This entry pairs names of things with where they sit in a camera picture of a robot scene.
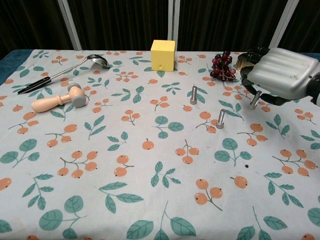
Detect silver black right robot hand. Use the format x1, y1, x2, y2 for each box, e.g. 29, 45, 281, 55
236, 45, 320, 106

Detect silver bolt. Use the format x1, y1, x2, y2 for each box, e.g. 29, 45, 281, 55
189, 85, 199, 105
248, 90, 263, 110
215, 108, 227, 130

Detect black gold tin can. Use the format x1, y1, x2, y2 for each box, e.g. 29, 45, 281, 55
236, 55, 253, 70

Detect dark pleated screen panel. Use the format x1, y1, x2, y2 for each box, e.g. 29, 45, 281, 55
277, 0, 320, 55
178, 0, 287, 52
67, 0, 171, 50
0, 0, 76, 51

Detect dark red grape bunch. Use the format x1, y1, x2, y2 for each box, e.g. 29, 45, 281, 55
209, 50, 237, 82

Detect yellow cube block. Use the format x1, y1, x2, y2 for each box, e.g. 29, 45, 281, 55
150, 39, 176, 73

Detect floral fruit print tablecloth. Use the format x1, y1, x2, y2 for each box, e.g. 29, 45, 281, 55
0, 49, 320, 240

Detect wooden mallet grey caps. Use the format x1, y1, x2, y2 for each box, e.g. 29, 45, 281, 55
31, 83, 89, 114

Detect aluminium screen post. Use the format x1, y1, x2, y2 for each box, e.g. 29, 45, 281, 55
56, 0, 83, 50
167, 0, 181, 50
269, 0, 298, 50

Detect steel ladle black handle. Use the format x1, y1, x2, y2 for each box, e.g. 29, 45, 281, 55
17, 53, 111, 95

